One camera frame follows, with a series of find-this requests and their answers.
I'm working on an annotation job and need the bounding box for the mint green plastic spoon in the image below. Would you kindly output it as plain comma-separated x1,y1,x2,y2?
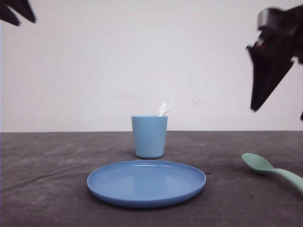
241,153,303,194

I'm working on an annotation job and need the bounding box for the blue plastic plate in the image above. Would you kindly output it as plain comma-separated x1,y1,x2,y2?
87,160,206,208

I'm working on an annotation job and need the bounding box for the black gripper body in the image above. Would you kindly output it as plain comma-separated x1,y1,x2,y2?
257,5,303,63

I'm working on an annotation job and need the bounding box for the light blue plastic cup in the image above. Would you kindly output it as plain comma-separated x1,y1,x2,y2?
131,115,168,159

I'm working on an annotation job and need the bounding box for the white plastic fork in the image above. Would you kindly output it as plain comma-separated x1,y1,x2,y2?
158,95,172,116

